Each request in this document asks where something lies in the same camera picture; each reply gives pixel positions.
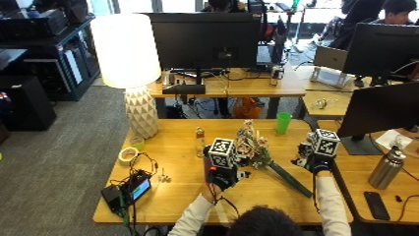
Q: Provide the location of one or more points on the small white figurine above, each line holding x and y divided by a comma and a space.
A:
164, 177

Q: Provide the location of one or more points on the large black monitor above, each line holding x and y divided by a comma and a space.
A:
205, 39

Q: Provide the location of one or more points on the black bar speaker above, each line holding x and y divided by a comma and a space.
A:
184, 89

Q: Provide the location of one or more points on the flower bouquet with green stem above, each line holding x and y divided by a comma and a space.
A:
256, 147

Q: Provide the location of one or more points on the black monitor beside laptop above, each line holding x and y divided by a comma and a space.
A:
379, 49

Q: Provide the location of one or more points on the clear glass bottle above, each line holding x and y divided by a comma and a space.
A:
200, 141

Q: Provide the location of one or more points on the black device with lit screen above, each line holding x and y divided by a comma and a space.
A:
138, 187

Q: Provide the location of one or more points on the small clear container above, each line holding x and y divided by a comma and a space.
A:
137, 142

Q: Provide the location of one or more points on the wooden desk with black legs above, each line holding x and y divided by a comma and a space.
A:
262, 87

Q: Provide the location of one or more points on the white tape roll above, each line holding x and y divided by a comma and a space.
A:
124, 157

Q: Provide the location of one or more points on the black shelf unit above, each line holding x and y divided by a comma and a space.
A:
52, 52

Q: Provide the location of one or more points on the white paper sheet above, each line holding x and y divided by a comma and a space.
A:
386, 139

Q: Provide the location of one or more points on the silver laptop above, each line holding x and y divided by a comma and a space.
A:
330, 57

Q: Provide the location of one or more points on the black cabinet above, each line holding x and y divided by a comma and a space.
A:
24, 101

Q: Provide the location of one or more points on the green plastic cup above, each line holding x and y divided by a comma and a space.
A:
283, 123

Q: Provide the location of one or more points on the white marker cube, left glove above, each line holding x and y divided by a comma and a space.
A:
222, 152

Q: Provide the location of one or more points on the white marker cube, right glove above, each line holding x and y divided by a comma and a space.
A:
326, 142

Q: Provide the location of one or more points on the black smartphone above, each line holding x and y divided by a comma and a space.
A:
377, 206

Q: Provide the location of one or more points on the white laptop stand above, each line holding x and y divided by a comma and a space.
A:
329, 78

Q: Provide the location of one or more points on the orange bag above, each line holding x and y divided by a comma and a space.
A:
246, 108

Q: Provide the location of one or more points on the person's left hand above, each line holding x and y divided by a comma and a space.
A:
224, 180

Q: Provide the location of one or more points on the black monitor with flat stand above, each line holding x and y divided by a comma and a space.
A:
379, 108

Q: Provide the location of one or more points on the clear plastic item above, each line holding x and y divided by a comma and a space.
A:
322, 104

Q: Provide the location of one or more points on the small black clip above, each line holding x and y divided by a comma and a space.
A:
398, 198

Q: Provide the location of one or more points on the person's right hand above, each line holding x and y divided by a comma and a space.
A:
319, 164

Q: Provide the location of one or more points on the white marker cube, glove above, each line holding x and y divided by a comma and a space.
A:
222, 152
326, 142

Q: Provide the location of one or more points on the white table lamp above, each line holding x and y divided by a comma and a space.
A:
127, 52

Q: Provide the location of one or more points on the steel water bottle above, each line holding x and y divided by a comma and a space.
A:
386, 170

